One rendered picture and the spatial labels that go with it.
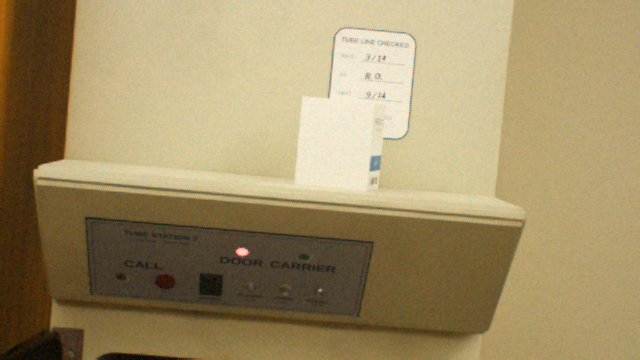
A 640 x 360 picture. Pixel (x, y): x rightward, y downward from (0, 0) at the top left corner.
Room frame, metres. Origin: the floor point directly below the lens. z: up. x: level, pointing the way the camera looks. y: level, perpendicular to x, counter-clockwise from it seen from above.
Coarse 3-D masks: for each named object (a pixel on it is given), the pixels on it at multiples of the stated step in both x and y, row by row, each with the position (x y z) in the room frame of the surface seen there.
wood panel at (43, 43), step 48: (0, 0) 0.87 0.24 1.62; (48, 0) 1.06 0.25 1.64; (0, 48) 0.88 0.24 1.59; (48, 48) 1.07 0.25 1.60; (0, 96) 0.90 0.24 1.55; (48, 96) 1.09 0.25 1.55; (0, 144) 0.91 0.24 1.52; (48, 144) 1.11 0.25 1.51; (0, 192) 0.92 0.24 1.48; (0, 240) 0.93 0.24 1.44; (0, 288) 0.95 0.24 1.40; (0, 336) 0.96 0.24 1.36
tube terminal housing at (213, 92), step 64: (128, 0) 0.89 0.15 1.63; (192, 0) 0.90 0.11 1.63; (256, 0) 0.90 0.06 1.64; (320, 0) 0.90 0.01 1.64; (384, 0) 0.90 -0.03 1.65; (448, 0) 0.90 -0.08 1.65; (512, 0) 0.91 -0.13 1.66; (128, 64) 0.89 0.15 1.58; (192, 64) 0.90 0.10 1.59; (256, 64) 0.90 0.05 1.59; (320, 64) 0.90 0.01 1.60; (448, 64) 0.90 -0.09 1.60; (128, 128) 0.89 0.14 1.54; (192, 128) 0.90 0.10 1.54; (256, 128) 0.90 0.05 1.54; (448, 128) 0.90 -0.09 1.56; (448, 192) 0.91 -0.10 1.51; (64, 320) 0.89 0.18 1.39; (128, 320) 0.89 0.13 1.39; (192, 320) 0.90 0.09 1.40; (256, 320) 0.90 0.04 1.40
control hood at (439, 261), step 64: (64, 192) 0.78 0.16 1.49; (128, 192) 0.78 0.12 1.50; (192, 192) 0.78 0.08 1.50; (256, 192) 0.78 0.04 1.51; (320, 192) 0.79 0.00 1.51; (384, 192) 0.83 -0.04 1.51; (64, 256) 0.83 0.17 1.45; (384, 256) 0.82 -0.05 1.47; (448, 256) 0.82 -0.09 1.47; (512, 256) 0.82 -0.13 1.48; (320, 320) 0.88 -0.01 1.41; (384, 320) 0.87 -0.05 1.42; (448, 320) 0.87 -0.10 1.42
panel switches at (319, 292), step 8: (200, 280) 0.84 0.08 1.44; (208, 280) 0.84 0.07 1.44; (216, 280) 0.84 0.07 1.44; (200, 288) 0.85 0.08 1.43; (208, 288) 0.85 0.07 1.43; (216, 288) 0.85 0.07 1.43; (248, 288) 0.84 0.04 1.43; (256, 288) 0.85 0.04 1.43; (280, 288) 0.85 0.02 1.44; (288, 288) 0.85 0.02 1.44; (320, 288) 0.84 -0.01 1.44; (320, 296) 0.85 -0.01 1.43
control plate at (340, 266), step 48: (96, 240) 0.82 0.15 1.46; (144, 240) 0.81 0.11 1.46; (192, 240) 0.81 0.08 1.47; (240, 240) 0.81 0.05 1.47; (288, 240) 0.81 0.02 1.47; (336, 240) 0.81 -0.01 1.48; (96, 288) 0.85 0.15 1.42; (144, 288) 0.85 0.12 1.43; (192, 288) 0.85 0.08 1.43; (240, 288) 0.85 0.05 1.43; (336, 288) 0.85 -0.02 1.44
